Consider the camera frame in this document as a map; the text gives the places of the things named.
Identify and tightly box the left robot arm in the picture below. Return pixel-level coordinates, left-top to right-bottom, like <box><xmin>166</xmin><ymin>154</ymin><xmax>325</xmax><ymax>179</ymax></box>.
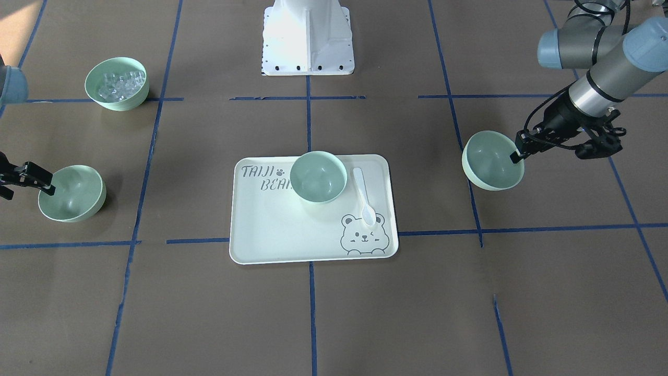
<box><xmin>510</xmin><ymin>1</ymin><xmax>667</xmax><ymax>164</ymax></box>

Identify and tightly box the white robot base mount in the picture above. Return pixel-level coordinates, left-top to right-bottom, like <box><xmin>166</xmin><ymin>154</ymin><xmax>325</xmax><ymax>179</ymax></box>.
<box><xmin>261</xmin><ymin>1</ymin><xmax>355</xmax><ymax>76</ymax></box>

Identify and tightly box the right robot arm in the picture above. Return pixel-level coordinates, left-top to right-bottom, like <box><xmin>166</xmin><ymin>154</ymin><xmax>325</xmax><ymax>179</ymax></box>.
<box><xmin>1</xmin><ymin>59</ymin><xmax>56</xmax><ymax>201</ymax></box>

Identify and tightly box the pale green bear tray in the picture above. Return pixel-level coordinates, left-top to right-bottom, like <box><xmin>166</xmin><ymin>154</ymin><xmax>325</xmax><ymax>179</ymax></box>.
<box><xmin>229</xmin><ymin>154</ymin><xmax>399</xmax><ymax>265</ymax></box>

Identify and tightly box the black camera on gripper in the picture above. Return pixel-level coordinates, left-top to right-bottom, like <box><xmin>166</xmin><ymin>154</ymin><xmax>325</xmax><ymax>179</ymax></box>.
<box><xmin>575</xmin><ymin>109</ymin><xmax>627</xmax><ymax>160</ymax></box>

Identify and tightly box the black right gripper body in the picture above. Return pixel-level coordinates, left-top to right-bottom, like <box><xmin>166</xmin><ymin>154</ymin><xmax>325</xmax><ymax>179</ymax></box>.
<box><xmin>1</xmin><ymin>152</ymin><xmax>53</xmax><ymax>200</ymax></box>

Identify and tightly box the green bowl on tray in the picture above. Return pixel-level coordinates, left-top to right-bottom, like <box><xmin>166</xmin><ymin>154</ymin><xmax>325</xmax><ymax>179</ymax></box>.
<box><xmin>290</xmin><ymin>151</ymin><xmax>348</xmax><ymax>204</ymax></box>

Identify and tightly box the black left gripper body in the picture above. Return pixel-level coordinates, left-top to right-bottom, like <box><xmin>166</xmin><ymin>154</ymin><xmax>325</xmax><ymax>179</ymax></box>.
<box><xmin>515</xmin><ymin>96</ymin><xmax>582</xmax><ymax>156</ymax></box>

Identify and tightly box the white plastic spoon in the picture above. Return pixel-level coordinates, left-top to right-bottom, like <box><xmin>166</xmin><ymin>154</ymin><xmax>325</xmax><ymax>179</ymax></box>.
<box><xmin>352</xmin><ymin>167</ymin><xmax>376</xmax><ymax>228</ymax></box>

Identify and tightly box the green bowl with ice cubes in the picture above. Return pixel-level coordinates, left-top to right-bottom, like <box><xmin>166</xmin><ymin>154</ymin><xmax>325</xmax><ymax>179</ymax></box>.
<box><xmin>85</xmin><ymin>57</ymin><xmax>150</xmax><ymax>112</ymax></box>

